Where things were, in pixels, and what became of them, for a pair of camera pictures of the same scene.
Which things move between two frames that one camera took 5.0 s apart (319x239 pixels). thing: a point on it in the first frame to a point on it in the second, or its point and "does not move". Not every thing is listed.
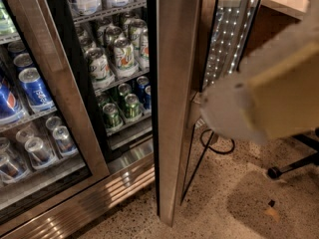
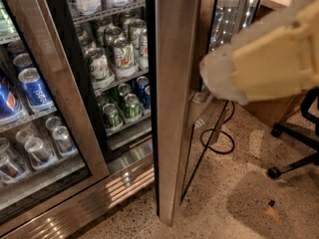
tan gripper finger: x=277 y=95 to x=278 y=61
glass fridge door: x=202 y=34 does not move
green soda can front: x=132 y=106 does not move
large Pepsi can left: x=10 y=106 does not move
